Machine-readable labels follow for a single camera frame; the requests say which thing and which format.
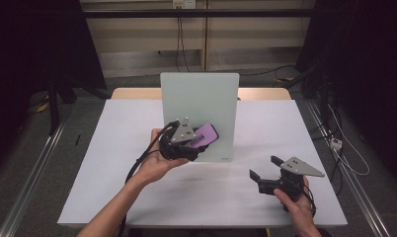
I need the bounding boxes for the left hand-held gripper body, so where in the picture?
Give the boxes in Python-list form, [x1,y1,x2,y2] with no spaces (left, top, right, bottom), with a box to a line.
[158,117,201,163]

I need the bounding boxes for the bundle of black cables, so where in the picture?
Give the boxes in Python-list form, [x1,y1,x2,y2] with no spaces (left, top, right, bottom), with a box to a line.
[308,98,348,196]

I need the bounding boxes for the aluminium floor rail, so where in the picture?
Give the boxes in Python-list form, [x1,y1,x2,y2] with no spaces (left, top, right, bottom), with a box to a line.
[0,108,75,237]
[305,99,392,237]

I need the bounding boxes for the white wall socket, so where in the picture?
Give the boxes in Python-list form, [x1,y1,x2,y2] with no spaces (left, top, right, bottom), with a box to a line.
[172,0,198,10]

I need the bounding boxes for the person's left hand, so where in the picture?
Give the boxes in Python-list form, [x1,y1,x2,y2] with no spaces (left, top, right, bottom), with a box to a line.
[133,127,191,186]

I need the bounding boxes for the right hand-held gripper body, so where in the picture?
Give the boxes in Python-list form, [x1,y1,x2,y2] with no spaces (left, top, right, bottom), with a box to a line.
[257,156,326,213]

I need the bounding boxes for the white glass board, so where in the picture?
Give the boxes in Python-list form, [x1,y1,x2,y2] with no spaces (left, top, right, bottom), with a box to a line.
[159,72,241,163]

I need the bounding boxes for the right hand-held gripper black cable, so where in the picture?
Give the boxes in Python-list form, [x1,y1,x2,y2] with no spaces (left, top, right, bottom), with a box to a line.
[300,184,318,218]

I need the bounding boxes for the white cable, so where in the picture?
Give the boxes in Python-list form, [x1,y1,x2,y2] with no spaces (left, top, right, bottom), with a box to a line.
[327,104,371,177]

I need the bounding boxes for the black horizontal bar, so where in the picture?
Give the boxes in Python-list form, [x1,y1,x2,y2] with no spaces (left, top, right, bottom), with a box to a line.
[82,8,317,19]

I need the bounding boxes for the black hanging cable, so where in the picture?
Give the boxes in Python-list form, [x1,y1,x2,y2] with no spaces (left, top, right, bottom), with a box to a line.
[175,16,182,73]
[180,16,192,73]

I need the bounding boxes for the white power adapter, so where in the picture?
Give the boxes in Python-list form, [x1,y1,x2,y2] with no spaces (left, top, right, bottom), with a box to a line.
[329,137,344,151]

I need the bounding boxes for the black curtain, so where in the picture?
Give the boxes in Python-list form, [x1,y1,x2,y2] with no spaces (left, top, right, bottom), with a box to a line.
[295,0,397,191]
[0,0,108,177]

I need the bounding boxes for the hand-held gripper black cable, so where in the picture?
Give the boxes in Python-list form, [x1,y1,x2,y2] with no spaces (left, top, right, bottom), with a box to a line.
[118,119,181,237]
[300,184,318,218]

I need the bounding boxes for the black metal stand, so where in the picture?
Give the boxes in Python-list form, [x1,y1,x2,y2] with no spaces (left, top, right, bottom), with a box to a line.
[45,72,113,136]
[282,62,334,127]

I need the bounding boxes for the white table mat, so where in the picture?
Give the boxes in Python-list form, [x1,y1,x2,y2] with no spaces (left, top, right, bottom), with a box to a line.
[56,98,349,229]

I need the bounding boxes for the black floor cable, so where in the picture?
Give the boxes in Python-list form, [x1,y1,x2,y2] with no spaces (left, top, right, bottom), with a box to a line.
[239,64,297,78]

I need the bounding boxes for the left hand-held gripper black cable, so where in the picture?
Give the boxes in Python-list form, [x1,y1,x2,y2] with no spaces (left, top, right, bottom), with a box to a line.
[118,119,181,237]

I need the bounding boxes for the purple eraser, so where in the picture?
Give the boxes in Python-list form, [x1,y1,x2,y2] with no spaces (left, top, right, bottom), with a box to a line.
[186,122,220,150]

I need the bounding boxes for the person's right hand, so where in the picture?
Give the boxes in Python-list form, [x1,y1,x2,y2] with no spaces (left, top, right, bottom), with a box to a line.
[273,177,318,230]

